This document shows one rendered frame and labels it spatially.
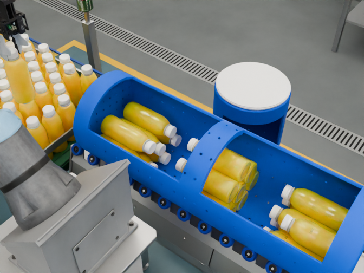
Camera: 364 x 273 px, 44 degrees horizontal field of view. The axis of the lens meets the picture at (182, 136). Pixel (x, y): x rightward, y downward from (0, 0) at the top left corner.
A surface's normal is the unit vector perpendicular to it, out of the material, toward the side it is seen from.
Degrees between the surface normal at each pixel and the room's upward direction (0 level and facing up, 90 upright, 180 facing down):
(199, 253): 71
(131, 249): 0
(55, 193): 29
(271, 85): 0
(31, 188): 35
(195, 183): 60
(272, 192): 47
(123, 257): 0
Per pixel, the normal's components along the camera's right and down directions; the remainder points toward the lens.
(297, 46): 0.00, -0.71
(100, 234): 0.80, 0.42
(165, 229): -0.56, 0.30
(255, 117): 0.00, 0.71
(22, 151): 0.63, -0.23
